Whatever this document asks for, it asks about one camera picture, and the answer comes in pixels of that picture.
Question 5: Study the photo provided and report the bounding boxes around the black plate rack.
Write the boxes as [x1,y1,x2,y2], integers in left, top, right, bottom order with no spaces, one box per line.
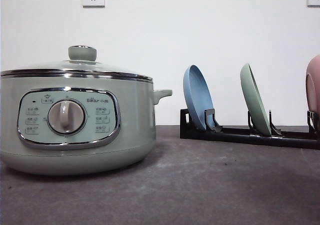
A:
[180,108,320,149]

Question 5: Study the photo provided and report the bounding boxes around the green plate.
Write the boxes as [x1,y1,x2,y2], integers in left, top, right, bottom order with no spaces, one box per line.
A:
[240,63,272,137]

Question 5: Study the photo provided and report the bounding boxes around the pink plate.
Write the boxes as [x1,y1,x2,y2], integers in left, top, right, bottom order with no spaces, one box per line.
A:
[305,54,320,130]

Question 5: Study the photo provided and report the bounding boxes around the green electric steamer pot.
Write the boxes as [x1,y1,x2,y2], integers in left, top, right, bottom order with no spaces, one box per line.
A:
[0,76,172,176]

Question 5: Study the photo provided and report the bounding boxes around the blue plate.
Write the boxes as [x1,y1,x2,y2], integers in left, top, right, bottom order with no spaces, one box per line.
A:
[183,65,214,131]

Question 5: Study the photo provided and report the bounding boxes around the glass lid with green knob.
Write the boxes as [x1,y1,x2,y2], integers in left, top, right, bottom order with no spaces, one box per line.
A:
[0,45,153,84]

